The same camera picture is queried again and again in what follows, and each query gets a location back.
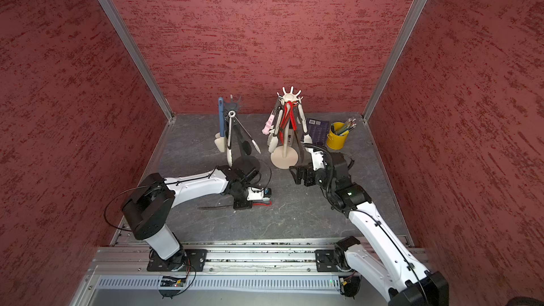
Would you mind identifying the cream blue handled tongs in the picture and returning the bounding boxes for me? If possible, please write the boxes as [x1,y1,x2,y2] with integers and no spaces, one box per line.
[215,97,227,152]

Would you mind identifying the red looped long steel tongs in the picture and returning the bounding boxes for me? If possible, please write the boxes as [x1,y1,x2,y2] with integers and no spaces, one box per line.
[278,101,304,169]

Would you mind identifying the pink handled tweezers tongs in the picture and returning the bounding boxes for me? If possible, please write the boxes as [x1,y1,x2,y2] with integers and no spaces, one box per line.
[262,98,281,135]

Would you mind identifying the small red silicone tongs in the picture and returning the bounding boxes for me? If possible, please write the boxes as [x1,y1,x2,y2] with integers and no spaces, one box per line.
[279,101,297,143]

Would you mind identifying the dark grey utensil rack stand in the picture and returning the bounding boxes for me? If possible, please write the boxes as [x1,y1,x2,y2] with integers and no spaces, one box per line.
[215,96,261,167]

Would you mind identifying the scalloped steel serving tongs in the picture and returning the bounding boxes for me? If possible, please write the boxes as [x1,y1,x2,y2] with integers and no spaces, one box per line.
[269,106,283,154]

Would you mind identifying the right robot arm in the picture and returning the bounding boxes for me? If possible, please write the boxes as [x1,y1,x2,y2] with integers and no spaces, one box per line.
[290,144,450,305]

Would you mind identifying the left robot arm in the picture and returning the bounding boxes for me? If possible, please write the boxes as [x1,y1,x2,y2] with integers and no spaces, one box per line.
[121,165,271,272]

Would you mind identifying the cream utensil rack stand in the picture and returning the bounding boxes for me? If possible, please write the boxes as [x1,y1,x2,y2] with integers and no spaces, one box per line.
[268,87,301,169]

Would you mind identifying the yellow metal pencil bucket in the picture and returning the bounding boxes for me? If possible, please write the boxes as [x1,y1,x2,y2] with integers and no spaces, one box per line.
[326,122,349,150]

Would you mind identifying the purple book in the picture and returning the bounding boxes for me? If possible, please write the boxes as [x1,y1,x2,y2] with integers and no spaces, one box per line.
[307,118,330,146]

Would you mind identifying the bundle of pencils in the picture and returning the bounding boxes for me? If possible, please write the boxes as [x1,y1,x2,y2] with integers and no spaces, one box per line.
[334,118,356,136]

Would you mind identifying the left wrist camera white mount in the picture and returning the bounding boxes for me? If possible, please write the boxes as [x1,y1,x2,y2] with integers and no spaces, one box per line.
[246,187,272,203]

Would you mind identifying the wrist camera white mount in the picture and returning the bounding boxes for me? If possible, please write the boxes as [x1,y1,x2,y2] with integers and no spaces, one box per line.
[246,187,272,203]
[306,145,326,171]

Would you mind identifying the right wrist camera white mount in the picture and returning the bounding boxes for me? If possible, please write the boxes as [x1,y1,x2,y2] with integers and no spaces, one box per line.
[306,145,326,171]

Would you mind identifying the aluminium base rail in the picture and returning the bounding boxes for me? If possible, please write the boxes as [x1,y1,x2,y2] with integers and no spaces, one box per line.
[71,238,358,305]

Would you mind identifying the aluminium corner post right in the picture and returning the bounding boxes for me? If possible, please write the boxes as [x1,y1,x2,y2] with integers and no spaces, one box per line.
[362,0,428,124]

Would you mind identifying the aluminium corner post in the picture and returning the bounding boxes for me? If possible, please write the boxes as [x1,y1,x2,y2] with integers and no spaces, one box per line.
[362,0,428,124]
[98,0,175,124]

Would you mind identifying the aluminium corner post left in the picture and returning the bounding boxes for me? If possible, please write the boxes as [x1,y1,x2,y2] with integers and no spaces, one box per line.
[98,0,175,124]

